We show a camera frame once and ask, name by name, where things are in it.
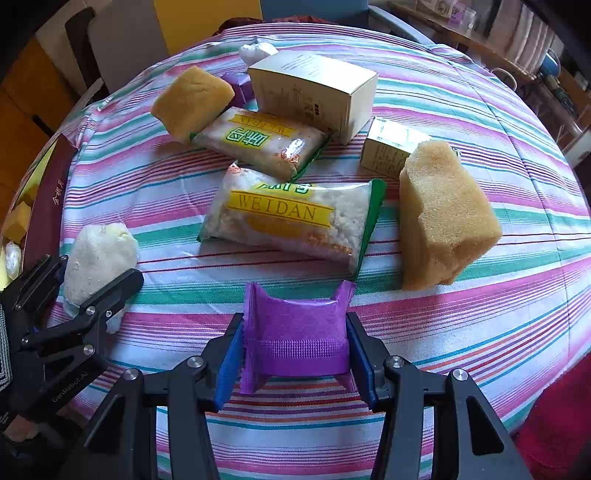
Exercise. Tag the striped bed sheet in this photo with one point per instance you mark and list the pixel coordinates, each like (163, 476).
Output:
(515, 319)

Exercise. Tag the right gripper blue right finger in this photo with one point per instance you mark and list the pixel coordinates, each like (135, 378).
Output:
(360, 362)

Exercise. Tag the grey yellow blue armchair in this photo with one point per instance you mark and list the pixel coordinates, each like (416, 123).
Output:
(167, 27)

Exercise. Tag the purple snack packet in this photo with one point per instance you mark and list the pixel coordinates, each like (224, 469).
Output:
(290, 338)
(242, 87)

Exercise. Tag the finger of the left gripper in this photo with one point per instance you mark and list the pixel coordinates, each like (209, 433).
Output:
(36, 289)
(108, 301)

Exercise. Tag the weidan cracker pack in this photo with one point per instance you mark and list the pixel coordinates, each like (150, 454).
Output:
(330, 221)
(279, 147)

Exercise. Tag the striped curtain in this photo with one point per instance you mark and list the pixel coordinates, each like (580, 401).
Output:
(520, 36)

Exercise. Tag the wooden wardrobe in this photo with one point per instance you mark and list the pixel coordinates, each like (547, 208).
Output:
(35, 99)

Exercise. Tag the small green white box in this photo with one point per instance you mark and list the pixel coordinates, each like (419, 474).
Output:
(388, 145)

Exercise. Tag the wooden side table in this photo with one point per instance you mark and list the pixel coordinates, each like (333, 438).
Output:
(460, 36)

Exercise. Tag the large yellow sponge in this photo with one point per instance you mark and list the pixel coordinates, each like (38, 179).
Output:
(446, 220)

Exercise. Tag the large white cardboard box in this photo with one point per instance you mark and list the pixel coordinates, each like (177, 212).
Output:
(319, 91)

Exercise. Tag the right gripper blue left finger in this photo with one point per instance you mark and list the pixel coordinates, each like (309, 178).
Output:
(228, 358)

